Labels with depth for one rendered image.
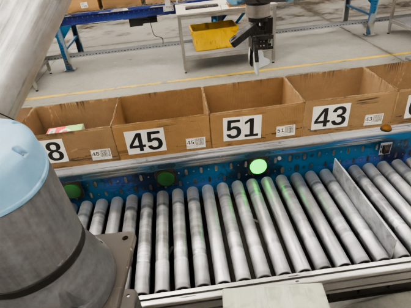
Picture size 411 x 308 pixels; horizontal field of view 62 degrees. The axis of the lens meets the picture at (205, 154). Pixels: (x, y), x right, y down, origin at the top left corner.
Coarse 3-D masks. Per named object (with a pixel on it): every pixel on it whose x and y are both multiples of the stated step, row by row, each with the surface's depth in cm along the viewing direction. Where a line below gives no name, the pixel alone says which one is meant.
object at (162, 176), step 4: (164, 172) 141; (168, 172) 141; (160, 176) 141; (164, 176) 141; (168, 176) 141; (172, 176) 142; (160, 180) 142; (164, 180) 142; (168, 180) 143; (172, 180) 143; (160, 184) 144; (164, 184) 144; (168, 184) 144
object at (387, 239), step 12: (336, 168) 144; (348, 180) 135; (348, 192) 136; (360, 192) 126; (360, 204) 127; (372, 216) 119; (372, 228) 120; (384, 228) 113; (384, 240) 114; (396, 240) 107
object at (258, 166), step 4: (256, 160) 143; (260, 160) 142; (252, 164) 143; (256, 164) 143; (260, 164) 143; (264, 164) 143; (252, 168) 144; (256, 168) 144; (260, 168) 144; (264, 168) 144; (256, 172) 145; (260, 172) 146
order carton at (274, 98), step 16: (256, 80) 162; (272, 80) 162; (208, 96) 163; (224, 96) 164; (240, 96) 165; (256, 96) 166; (272, 96) 167; (288, 96) 158; (224, 112) 137; (240, 112) 138; (256, 112) 138; (272, 112) 139; (288, 112) 140; (272, 128) 143; (224, 144) 145; (240, 144) 146
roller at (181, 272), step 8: (176, 192) 144; (176, 200) 140; (176, 208) 136; (184, 208) 138; (176, 216) 132; (184, 216) 134; (176, 224) 129; (184, 224) 130; (176, 232) 126; (184, 232) 126; (176, 240) 122; (184, 240) 123; (176, 248) 119; (184, 248) 119; (176, 256) 117; (184, 256) 116; (176, 264) 114; (184, 264) 113; (176, 272) 111; (184, 272) 111; (176, 280) 109; (184, 280) 108; (176, 288) 107; (184, 288) 107
